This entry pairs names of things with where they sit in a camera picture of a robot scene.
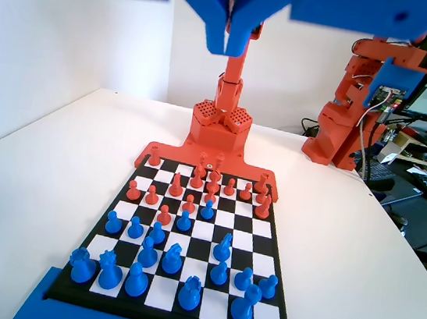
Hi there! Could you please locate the red rook chess piece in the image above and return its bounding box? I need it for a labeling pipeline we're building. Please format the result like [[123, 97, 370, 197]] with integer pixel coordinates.
[[146, 144, 164, 168], [252, 172, 272, 195]]

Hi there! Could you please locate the blue chess bishop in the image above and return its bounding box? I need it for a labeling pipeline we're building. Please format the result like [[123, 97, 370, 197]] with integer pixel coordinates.
[[135, 235, 162, 270], [123, 260, 152, 300]]

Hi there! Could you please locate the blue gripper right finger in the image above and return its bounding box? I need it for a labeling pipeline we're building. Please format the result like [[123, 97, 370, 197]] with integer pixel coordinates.
[[226, 0, 294, 64]]

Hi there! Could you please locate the grey cable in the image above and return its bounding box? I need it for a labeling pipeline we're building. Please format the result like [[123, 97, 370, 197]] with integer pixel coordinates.
[[350, 96, 390, 184]]

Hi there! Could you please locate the red chess queen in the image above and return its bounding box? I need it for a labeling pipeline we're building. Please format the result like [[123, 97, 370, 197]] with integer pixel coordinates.
[[196, 151, 210, 171]]

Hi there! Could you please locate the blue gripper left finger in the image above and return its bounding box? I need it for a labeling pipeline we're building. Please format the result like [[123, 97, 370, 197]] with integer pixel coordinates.
[[163, 0, 233, 56]]

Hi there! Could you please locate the blue plastic chess pawn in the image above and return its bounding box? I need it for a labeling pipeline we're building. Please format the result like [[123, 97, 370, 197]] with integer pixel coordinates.
[[256, 272, 280, 301], [146, 219, 168, 246], [125, 214, 147, 241], [233, 264, 256, 293], [103, 208, 126, 237], [174, 208, 194, 233], [208, 259, 230, 287], [198, 199, 215, 222]]

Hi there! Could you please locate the black desk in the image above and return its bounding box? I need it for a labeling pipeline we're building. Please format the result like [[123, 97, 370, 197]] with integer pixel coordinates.
[[359, 158, 427, 255]]

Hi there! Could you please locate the blue queen chess piece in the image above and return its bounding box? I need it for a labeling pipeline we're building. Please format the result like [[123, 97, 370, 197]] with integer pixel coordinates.
[[94, 248, 126, 292]]

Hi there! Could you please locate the black cable bundle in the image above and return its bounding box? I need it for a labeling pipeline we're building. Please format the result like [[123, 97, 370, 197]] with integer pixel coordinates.
[[298, 115, 322, 139]]

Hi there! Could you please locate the blue circuit board holder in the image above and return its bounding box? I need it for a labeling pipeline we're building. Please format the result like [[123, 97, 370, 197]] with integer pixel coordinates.
[[364, 56, 427, 117]]

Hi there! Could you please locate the group of blue chess pieces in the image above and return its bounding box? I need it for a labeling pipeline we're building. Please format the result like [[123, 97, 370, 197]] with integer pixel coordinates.
[[11, 261, 312, 319]]

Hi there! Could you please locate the black and white chessboard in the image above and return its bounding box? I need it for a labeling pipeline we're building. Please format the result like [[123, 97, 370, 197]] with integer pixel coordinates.
[[41, 143, 317, 319]]

